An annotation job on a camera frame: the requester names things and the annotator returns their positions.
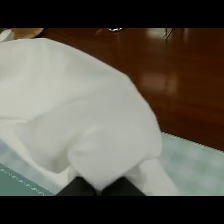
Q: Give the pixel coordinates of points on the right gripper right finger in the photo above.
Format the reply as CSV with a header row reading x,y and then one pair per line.
x,y
120,188

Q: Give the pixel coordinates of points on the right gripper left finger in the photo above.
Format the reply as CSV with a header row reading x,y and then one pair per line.
x,y
77,188

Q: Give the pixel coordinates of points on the white shirt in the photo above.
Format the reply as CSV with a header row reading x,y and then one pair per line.
x,y
70,110

